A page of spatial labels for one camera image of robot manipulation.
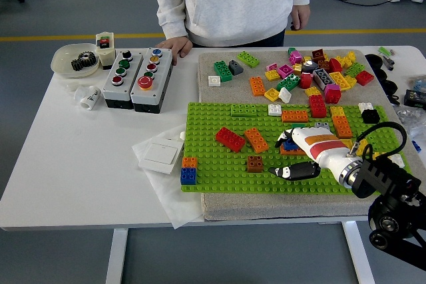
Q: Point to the person's left hand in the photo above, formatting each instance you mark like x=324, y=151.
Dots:
x=300, y=15

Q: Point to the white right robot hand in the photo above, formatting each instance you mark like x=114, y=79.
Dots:
x=323, y=151

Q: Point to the person's right hand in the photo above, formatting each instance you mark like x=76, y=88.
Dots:
x=178, y=46

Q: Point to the blue two-by-two brick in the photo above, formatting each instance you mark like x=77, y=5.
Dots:
x=290, y=146
x=188, y=176

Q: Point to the red two-by-three brick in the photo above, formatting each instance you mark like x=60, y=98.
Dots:
x=317, y=106

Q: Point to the orange two-by-four brick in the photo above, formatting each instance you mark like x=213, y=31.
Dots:
x=293, y=152
x=295, y=116

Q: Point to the small dark green brick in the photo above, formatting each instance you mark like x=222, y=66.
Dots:
x=299, y=125

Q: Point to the yellow two-by-two brick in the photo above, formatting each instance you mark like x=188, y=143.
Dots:
x=364, y=147
x=344, y=62
x=339, y=111
x=313, y=91
x=351, y=81
x=272, y=94
x=273, y=75

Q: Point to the pink two-by-two brick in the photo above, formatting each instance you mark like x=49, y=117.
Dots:
x=295, y=58

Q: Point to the brown two-by-two brick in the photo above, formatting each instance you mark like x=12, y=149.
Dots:
x=323, y=65
x=255, y=164
x=317, y=55

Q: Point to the white two-by-two brick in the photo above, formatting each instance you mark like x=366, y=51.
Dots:
x=366, y=106
x=397, y=161
x=214, y=81
x=275, y=110

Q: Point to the dark grey rounded brick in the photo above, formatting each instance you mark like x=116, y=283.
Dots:
x=309, y=66

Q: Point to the small yellow brick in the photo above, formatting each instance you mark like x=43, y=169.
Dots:
x=377, y=156
x=351, y=56
x=297, y=68

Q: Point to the red two-by-two brick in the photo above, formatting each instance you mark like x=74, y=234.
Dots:
x=364, y=78
x=333, y=98

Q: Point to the magenta two-by-two brick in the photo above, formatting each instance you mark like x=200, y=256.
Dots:
x=285, y=71

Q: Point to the black angular brick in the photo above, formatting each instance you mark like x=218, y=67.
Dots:
x=371, y=117

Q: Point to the small pink brick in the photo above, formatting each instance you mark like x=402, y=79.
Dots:
x=272, y=67

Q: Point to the red slope brick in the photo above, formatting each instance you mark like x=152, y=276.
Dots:
x=335, y=65

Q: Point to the dark grey slope brick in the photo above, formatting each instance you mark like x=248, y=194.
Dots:
x=235, y=67

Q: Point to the pink slope brick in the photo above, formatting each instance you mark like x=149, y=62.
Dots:
x=332, y=88

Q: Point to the red rounded brick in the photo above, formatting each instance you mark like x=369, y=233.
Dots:
x=306, y=80

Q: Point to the white slope brick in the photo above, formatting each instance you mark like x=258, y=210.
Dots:
x=285, y=95

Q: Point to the yellow two-by-four brick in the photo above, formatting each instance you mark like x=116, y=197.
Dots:
x=339, y=81

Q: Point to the flat lime two-by-four brick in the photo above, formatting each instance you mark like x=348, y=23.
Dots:
x=244, y=110

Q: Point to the red two-by-four brick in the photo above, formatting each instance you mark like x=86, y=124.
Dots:
x=229, y=139

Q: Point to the green studded baseplate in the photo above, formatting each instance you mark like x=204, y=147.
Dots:
x=226, y=182

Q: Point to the orange two-by-two brick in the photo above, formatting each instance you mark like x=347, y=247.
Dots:
x=189, y=162

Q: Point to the emergency stop control box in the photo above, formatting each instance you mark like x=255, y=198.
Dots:
x=149, y=96

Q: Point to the four-button control box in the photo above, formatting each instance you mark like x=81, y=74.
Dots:
x=113, y=92

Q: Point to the black round pad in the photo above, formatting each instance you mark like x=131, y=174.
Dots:
x=391, y=87
x=374, y=59
x=382, y=74

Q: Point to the black metal gear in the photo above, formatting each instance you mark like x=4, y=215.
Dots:
x=91, y=62
x=76, y=65

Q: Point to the small white labelled tube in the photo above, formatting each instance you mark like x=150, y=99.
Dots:
x=182, y=135

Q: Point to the green lighter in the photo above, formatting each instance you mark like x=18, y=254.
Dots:
x=384, y=51

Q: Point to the grey-brown mat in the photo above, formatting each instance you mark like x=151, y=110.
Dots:
x=249, y=207

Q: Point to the small blue item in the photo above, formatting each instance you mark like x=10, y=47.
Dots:
x=416, y=146

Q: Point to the small silver tool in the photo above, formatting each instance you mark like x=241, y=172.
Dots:
x=388, y=62

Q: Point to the white pipe tee fitting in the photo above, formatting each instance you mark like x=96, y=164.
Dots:
x=85, y=96

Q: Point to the black box green print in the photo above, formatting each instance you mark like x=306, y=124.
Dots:
x=414, y=97

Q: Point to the white table leg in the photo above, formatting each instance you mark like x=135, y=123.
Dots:
x=116, y=257
x=356, y=254

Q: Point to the white plastic bowl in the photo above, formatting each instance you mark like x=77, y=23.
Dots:
x=61, y=61

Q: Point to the plastic bag blue parts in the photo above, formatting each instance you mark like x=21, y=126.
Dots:
x=418, y=82

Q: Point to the white paper sheet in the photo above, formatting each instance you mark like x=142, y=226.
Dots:
x=176, y=204

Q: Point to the small white switch box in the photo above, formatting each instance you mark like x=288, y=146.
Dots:
x=107, y=59

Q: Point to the white wall switch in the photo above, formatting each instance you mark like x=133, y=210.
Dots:
x=159, y=154

